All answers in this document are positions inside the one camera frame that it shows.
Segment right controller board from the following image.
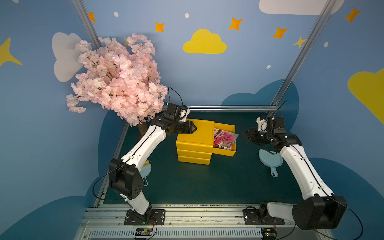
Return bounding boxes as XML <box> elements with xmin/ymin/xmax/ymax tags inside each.
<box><xmin>261</xmin><ymin>228</ymin><xmax>277</xmax><ymax>240</ymax></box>

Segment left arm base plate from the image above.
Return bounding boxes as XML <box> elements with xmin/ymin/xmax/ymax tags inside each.
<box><xmin>124</xmin><ymin>209</ymin><xmax>166</xmax><ymax>226</ymax></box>

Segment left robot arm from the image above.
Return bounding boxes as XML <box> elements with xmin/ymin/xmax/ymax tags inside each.
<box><xmin>108</xmin><ymin>104</ymin><xmax>197</xmax><ymax>216</ymax></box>

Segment yellow drawer cabinet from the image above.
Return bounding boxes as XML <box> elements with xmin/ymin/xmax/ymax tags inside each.
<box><xmin>176</xmin><ymin>119</ymin><xmax>215</xmax><ymax>165</ymax></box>

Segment pink cherry blossom tree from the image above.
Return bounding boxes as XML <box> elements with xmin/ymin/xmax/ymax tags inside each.
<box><xmin>66</xmin><ymin>34</ymin><xmax>168</xmax><ymax>127</ymax></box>

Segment light blue right scoop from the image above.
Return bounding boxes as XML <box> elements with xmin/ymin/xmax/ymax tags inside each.
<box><xmin>259</xmin><ymin>149</ymin><xmax>283</xmax><ymax>178</ymax></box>

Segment controller board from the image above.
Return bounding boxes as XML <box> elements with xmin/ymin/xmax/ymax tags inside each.
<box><xmin>135</xmin><ymin>228</ymin><xmax>153</xmax><ymax>238</ymax></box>
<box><xmin>261</xmin><ymin>228</ymin><xmax>277</xmax><ymax>240</ymax></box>

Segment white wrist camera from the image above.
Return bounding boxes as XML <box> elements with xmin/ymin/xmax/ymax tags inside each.
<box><xmin>257</xmin><ymin>117</ymin><xmax>268</xmax><ymax>132</ymax></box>
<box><xmin>178</xmin><ymin>106</ymin><xmax>190</xmax><ymax>122</ymax></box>

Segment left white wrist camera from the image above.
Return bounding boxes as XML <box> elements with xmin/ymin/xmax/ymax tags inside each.
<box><xmin>178</xmin><ymin>106</ymin><xmax>190</xmax><ymax>122</ymax></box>

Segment back horizontal aluminium profile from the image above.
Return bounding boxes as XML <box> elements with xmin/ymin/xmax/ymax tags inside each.
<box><xmin>188</xmin><ymin>106</ymin><xmax>279</xmax><ymax>112</ymax></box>

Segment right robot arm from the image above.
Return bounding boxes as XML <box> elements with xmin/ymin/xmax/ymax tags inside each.
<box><xmin>245</xmin><ymin>117</ymin><xmax>347</xmax><ymax>230</ymax></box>

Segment corner aluminium post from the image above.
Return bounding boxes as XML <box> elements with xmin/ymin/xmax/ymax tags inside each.
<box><xmin>267</xmin><ymin>0</ymin><xmax>337</xmax><ymax>117</ymax></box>
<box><xmin>72</xmin><ymin>0</ymin><xmax>101</xmax><ymax>49</ymax></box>

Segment aluminium mounting rail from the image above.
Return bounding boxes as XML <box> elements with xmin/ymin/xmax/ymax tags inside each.
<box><xmin>75</xmin><ymin>204</ymin><xmax>333</xmax><ymax>240</ymax></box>

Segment yellow top drawer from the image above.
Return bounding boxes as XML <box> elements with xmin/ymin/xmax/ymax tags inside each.
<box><xmin>212</xmin><ymin>123</ymin><xmax>239</xmax><ymax>157</ymax></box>

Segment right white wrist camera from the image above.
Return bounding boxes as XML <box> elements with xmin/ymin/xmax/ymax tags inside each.
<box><xmin>257</xmin><ymin>117</ymin><xmax>268</xmax><ymax>132</ymax></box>

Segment left controller board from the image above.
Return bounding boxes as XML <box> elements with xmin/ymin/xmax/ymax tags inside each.
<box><xmin>135</xmin><ymin>228</ymin><xmax>153</xmax><ymax>238</ymax></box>

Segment right corner aluminium post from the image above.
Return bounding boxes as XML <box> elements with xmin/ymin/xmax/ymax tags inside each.
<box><xmin>267</xmin><ymin>0</ymin><xmax>337</xmax><ymax>117</ymax></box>

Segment left corner aluminium post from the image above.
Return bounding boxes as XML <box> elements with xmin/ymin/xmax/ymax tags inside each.
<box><xmin>72</xmin><ymin>0</ymin><xmax>101</xmax><ymax>49</ymax></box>

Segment orange seed bag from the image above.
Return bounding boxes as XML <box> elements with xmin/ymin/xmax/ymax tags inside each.
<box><xmin>214</xmin><ymin>143</ymin><xmax>232</xmax><ymax>151</ymax></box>

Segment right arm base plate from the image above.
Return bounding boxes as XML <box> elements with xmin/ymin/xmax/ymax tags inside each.
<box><xmin>243</xmin><ymin>208</ymin><xmax>285</xmax><ymax>226</ymax></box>

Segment pink flower seed bag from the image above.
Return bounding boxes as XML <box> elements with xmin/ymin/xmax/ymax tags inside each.
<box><xmin>214</xmin><ymin>129</ymin><xmax>239</xmax><ymax>151</ymax></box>

